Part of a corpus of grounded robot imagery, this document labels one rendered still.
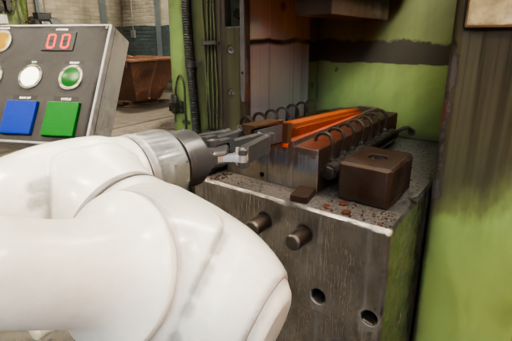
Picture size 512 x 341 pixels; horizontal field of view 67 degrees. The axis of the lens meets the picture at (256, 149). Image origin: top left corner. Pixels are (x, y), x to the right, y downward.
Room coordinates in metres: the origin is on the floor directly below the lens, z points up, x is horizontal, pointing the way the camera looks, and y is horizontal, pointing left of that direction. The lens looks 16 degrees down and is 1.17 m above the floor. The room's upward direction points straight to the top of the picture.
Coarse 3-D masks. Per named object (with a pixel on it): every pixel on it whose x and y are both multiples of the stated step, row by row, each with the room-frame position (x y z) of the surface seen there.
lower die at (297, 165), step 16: (320, 112) 1.02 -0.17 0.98; (320, 128) 0.74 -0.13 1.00; (368, 128) 0.79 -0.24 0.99; (288, 144) 0.65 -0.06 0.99; (304, 144) 0.65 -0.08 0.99; (320, 144) 0.65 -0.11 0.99; (336, 144) 0.67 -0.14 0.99; (256, 160) 0.69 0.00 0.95; (272, 160) 0.67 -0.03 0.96; (288, 160) 0.65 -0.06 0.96; (304, 160) 0.63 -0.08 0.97; (320, 160) 0.62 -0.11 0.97; (256, 176) 0.69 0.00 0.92; (272, 176) 0.67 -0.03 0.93; (288, 176) 0.65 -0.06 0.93; (304, 176) 0.63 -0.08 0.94; (320, 176) 0.62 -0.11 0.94
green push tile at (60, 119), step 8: (48, 104) 0.81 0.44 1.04; (56, 104) 0.80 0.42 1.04; (64, 104) 0.80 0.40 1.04; (72, 104) 0.80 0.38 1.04; (80, 104) 0.80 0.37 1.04; (48, 112) 0.80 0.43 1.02; (56, 112) 0.79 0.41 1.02; (64, 112) 0.79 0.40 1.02; (72, 112) 0.79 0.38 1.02; (48, 120) 0.79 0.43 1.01; (56, 120) 0.78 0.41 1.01; (64, 120) 0.78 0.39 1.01; (72, 120) 0.78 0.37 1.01; (48, 128) 0.78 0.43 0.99; (56, 128) 0.77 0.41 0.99; (64, 128) 0.77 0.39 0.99; (72, 128) 0.77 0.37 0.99; (48, 136) 0.78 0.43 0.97; (56, 136) 0.77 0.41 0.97; (64, 136) 0.77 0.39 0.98; (72, 136) 0.76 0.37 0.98
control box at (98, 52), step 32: (0, 32) 0.93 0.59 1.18; (32, 32) 0.92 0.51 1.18; (64, 32) 0.90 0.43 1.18; (96, 32) 0.88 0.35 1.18; (0, 64) 0.89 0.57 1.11; (32, 64) 0.87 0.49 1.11; (64, 64) 0.86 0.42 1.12; (96, 64) 0.84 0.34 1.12; (0, 96) 0.85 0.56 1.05; (32, 96) 0.83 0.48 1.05; (64, 96) 0.82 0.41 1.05; (96, 96) 0.81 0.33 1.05; (96, 128) 0.79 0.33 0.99
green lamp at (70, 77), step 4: (72, 68) 0.85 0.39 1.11; (64, 72) 0.84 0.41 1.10; (68, 72) 0.84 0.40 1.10; (72, 72) 0.84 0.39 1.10; (76, 72) 0.84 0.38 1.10; (64, 76) 0.84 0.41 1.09; (68, 76) 0.84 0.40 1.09; (72, 76) 0.83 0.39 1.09; (76, 76) 0.83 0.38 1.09; (64, 80) 0.83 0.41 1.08; (68, 80) 0.83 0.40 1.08; (72, 80) 0.83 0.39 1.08; (76, 80) 0.83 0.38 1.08; (64, 84) 0.83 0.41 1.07; (68, 84) 0.83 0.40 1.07; (72, 84) 0.82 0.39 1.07
